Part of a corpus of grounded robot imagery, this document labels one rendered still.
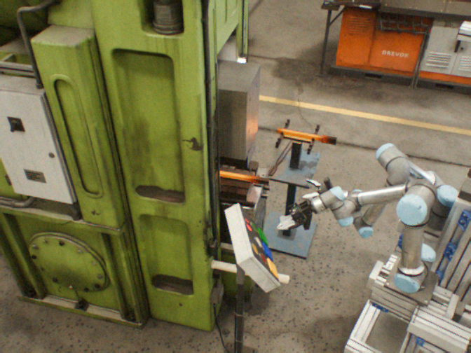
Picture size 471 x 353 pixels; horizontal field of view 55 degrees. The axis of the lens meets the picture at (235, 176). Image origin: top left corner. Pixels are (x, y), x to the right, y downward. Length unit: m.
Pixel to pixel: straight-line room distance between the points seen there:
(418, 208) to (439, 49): 4.09
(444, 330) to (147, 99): 1.78
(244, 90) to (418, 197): 0.90
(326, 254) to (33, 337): 2.14
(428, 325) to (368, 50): 4.04
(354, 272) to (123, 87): 2.24
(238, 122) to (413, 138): 3.10
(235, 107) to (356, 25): 3.79
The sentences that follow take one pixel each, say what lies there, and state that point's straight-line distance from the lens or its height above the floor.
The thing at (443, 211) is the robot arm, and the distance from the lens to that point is 2.77.
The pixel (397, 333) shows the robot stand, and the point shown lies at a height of 0.21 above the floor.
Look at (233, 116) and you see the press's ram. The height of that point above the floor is 1.52.
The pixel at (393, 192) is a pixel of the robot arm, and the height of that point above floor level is 1.33.
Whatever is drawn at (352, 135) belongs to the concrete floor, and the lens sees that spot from 4.91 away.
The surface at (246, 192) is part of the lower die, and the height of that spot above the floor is 0.98.
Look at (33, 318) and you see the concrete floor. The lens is 3.49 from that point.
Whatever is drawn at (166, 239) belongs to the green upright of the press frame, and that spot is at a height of 0.77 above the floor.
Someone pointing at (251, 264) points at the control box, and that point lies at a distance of 2.02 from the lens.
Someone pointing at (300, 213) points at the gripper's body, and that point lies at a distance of 2.21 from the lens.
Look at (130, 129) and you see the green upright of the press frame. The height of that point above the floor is 1.51.
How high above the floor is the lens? 2.71
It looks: 40 degrees down
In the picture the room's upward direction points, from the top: straight up
